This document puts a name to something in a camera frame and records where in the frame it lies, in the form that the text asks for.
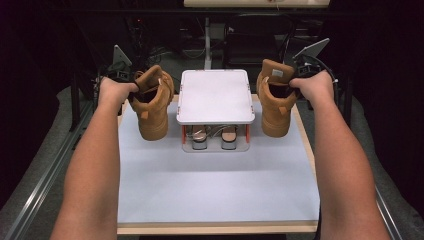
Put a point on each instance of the black rhinestone heeled sandal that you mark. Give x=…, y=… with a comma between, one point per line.
x=229, y=136
x=199, y=136

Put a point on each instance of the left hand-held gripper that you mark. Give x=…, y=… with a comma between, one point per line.
x=120, y=68

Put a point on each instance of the tan suede lace-up boot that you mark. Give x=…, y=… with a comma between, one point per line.
x=275, y=110
x=153, y=113

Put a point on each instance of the aluminium floor rail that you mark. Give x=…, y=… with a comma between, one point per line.
x=43, y=186
x=386, y=213

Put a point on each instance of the white table mat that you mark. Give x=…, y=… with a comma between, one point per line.
x=216, y=186

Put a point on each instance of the white desk leg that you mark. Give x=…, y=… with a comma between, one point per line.
x=207, y=43

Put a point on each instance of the person's left hand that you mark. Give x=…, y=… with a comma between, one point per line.
x=115, y=90

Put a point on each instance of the black chair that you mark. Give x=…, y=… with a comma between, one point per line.
x=253, y=43

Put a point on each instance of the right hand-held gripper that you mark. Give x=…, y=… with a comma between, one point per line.
x=308, y=65

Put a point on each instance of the person's right hand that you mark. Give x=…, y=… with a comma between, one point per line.
x=315, y=88

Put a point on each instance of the white two-tier shoe rack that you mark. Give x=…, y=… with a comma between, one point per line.
x=215, y=96

